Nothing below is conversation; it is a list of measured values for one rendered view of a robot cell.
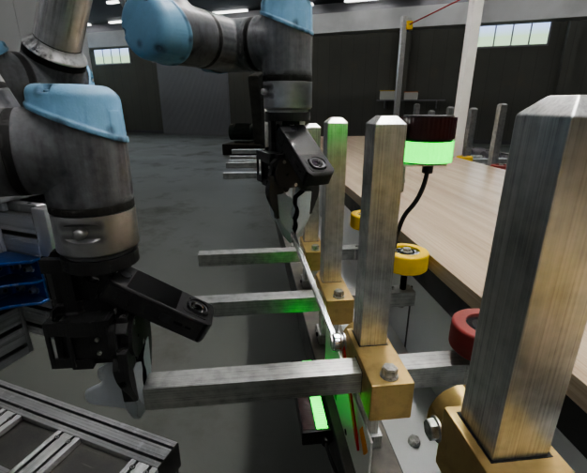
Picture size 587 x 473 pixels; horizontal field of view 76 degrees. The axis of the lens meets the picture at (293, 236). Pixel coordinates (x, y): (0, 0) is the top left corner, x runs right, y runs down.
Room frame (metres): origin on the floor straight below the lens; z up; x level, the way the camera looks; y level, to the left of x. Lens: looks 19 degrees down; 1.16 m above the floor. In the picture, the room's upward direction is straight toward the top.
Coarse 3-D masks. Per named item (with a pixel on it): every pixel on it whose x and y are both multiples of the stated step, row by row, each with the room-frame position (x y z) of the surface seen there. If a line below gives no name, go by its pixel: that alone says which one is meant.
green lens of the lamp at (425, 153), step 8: (408, 144) 0.42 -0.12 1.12; (416, 144) 0.41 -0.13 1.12; (424, 144) 0.41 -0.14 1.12; (432, 144) 0.40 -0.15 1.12; (440, 144) 0.40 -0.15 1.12; (448, 144) 0.41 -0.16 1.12; (408, 152) 0.42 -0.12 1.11; (416, 152) 0.41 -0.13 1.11; (424, 152) 0.41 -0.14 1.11; (432, 152) 0.40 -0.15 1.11; (440, 152) 0.41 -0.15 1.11; (448, 152) 0.41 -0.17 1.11; (408, 160) 0.41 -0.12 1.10; (416, 160) 0.41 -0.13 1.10; (424, 160) 0.41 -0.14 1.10; (432, 160) 0.40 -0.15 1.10; (440, 160) 0.41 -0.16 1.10; (448, 160) 0.41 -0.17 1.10
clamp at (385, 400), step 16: (352, 336) 0.43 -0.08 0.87; (352, 352) 0.42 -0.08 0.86; (368, 352) 0.40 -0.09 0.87; (384, 352) 0.40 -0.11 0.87; (368, 368) 0.37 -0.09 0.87; (400, 368) 0.37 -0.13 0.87; (368, 384) 0.35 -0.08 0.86; (384, 384) 0.34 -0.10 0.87; (400, 384) 0.34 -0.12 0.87; (368, 400) 0.34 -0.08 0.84; (384, 400) 0.34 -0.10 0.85; (400, 400) 0.34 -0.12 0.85; (368, 416) 0.34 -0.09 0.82; (384, 416) 0.34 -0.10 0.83; (400, 416) 0.34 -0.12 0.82
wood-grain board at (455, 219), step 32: (352, 160) 1.86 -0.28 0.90; (352, 192) 1.20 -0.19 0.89; (416, 192) 1.16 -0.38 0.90; (448, 192) 1.16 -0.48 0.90; (480, 192) 1.16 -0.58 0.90; (416, 224) 0.83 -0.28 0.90; (448, 224) 0.83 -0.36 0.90; (480, 224) 0.83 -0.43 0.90; (448, 256) 0.64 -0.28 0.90; (480, 256) 0.64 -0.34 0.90; (480, 288) 0.51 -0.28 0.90; (576, 384) 0.31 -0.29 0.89
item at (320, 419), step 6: (306, 360) 0.60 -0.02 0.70; (318, 396) 0.51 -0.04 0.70; (312, 402) 0.49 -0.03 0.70; (318, 402) 0.49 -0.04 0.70; (312, 408) 0.48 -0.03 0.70; (318, 408) 0.48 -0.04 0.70; (318, 414) 0.47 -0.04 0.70; (324, 414) 0.47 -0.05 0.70; (318, 420) 0.46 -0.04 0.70; (324, 420) 0.46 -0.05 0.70; (318, 426) 0.45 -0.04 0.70; (324, 426) 0.45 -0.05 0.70
